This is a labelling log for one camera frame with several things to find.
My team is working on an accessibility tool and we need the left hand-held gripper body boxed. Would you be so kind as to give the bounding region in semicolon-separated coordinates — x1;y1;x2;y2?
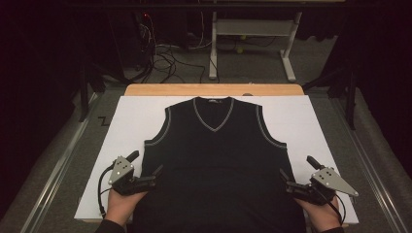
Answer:
108;155;157;197

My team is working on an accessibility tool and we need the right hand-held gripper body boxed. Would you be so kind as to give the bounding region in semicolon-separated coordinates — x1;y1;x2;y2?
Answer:
285;166;360;207

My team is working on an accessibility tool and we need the dark navy knit vest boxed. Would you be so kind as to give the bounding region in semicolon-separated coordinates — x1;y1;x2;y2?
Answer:
130;95;307;233

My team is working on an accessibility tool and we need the person's left hand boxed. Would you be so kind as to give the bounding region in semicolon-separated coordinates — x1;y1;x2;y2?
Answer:
104;188;149;227

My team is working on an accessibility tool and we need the person's right hand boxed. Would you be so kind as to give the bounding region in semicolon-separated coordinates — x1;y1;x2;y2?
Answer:
293;195;343;233

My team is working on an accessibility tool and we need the black metal stand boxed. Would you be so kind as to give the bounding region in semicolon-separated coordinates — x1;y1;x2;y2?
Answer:
302;62;359;131
79;62;107;123

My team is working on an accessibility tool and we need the wooden table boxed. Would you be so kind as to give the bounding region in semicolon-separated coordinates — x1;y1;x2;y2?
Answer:
123;83;305;97

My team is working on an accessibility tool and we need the right hand-held gripper black cable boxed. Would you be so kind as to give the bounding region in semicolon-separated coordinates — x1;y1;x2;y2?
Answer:
319;186;347;226

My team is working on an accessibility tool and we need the hand-held gripper black cable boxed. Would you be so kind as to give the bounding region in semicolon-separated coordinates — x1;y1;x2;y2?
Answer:
97;163;117;219
319;186;347;226

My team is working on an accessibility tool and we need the left hand-held gripper black cable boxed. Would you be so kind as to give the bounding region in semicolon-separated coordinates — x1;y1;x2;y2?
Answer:
97;163;117;219

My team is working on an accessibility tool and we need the aluminium floor rail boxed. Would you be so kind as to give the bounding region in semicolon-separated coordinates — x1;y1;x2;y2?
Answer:
18;92;102;233
326;96;410;233

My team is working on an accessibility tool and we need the bundle of floor cables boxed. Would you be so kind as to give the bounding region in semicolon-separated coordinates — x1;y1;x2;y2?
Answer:
135;12;208;84

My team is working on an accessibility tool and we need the white metal stand frame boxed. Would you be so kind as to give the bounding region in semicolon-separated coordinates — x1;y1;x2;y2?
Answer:
208;11;303;83

